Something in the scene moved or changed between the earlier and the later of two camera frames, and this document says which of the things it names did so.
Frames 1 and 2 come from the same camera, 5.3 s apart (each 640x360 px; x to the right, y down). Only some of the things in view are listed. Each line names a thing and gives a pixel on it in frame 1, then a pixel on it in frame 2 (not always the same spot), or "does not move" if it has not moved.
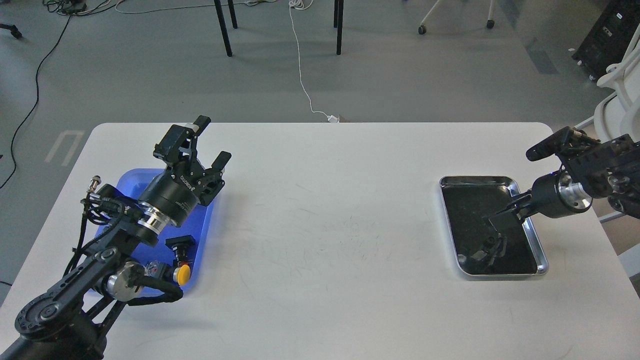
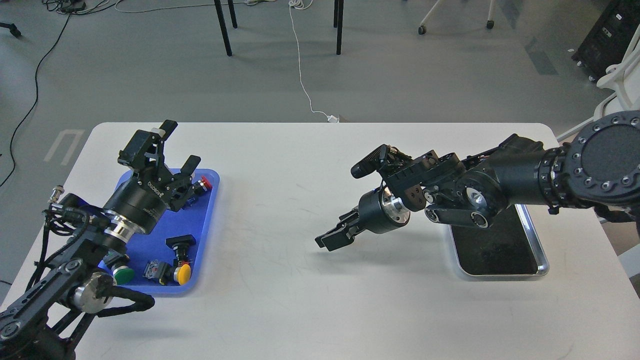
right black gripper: x=546 y=200 -> x=380 y=211
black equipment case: x=607 y=40 does not move
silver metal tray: x=502 y=245 does not move
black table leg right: x=338 y=22 does not move
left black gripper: x=177 y=191 -> x=142 y=200
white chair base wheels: x=422 y=29 does not move
